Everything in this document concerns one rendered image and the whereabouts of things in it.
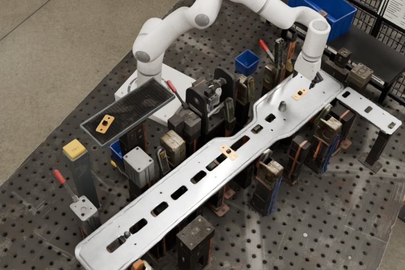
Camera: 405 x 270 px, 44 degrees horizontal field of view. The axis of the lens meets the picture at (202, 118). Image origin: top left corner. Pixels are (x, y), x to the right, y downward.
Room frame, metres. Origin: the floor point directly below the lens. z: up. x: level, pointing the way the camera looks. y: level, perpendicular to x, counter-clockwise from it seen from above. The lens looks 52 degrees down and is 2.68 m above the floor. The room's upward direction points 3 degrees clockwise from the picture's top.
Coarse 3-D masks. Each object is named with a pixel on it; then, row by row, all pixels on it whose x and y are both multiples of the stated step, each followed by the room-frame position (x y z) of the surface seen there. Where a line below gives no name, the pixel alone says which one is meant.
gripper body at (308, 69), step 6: (300, 54) 1.50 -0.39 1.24; (300, 60) 1.50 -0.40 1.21; (306, 60) 1.47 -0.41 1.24; (318, 60) 1.47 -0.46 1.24; (294, 66) 1.51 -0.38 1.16; (300, 66) 1.49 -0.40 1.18; (306, 66) 1.47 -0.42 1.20; (312, 66) 1.46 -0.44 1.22; (318, 66) 1.46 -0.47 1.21; (300, 72) 1.48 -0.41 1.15; (306, 72) 1.47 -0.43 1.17; (312, 72) 1.45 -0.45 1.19; (312, 78) 1.45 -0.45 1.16
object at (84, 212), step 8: (80, 200) 0.87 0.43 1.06; (88, 200) 0.87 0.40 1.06; (72, 208) 0.83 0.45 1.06; (80, 208) 0.83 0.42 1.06; (88, 208) 0.84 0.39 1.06; (80, 216) 0.80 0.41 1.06; (88, 216) 0.80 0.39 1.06; (96, 216) 0.82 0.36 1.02; (80, 224) 0.81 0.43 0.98; (88, 224) 0.80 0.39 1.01; (96, 224) 0.82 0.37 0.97; (88, 232) 0.79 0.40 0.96
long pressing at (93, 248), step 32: (288, 96) 1.48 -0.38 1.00; (320, 96) 1.49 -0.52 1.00; (288, 128) 1.29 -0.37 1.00; (192, 160) 1.11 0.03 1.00; (224, 160) 1.11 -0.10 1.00; (192, 192) 0.96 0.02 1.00; (128, 224) 0.81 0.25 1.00; (160, 224) 0.82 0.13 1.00; (96, 256) 0.68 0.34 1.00; (128, 256) 0.69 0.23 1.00
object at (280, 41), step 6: (276, 42) 1.60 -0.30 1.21; (282, 42) 1.60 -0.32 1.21; (276, 48) 1.59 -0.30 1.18; (282, 48) 1.60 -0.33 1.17; (276, 54) 1.59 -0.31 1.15; (282, 54) 1.60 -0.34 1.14; (276, 60) 1.58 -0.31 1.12; (282, 60) 1.60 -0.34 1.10; (276, 66) 1.58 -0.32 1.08; (282, 66) 1.59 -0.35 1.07
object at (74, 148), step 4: (76, 140) 1.06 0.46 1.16; (68, 144) 1.04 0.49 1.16; (72, 144) 1.04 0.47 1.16; (76, 144) 1.04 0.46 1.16; (80, 144) 1.04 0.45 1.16; (64, 148) 1.02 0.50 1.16; (68, 148) 1.02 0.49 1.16; (72, 148) 1.02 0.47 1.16; (76, 148) 1.02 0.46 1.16; (80, 148) 1.02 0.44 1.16; (84, 148) 1.03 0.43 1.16; (68, 152) 1.00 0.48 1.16; (72, 152) 1.00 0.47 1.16; (76, 152) 1.01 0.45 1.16; (80, 152) 1.01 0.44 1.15; (72, 156) 0.99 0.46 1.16
